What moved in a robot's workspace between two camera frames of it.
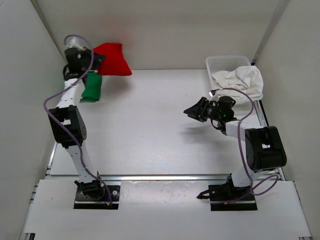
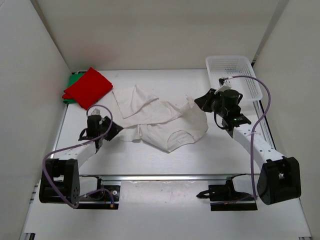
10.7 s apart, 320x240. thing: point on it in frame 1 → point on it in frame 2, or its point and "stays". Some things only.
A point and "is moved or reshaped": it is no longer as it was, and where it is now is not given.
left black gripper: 98,59 → 114,130
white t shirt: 247,79 → 159,122
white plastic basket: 228,63 stays
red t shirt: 115,63 → 89,90
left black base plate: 110,201 stays
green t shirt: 91,93 is moved or reshaped
